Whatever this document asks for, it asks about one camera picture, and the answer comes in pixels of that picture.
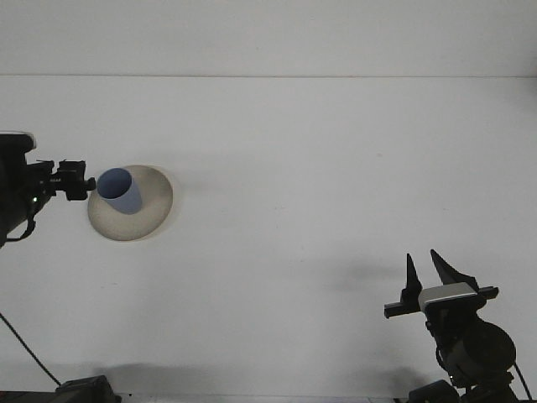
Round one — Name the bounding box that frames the pale blue cup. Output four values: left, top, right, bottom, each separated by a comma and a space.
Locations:
96, 167, 143, 216

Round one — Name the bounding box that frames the pale round plate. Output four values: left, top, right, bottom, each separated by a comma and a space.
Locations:
86, 165, 182, 243

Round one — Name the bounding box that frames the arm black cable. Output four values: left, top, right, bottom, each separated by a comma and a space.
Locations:
510, 363, 532, 398
0, 217, 62, 385

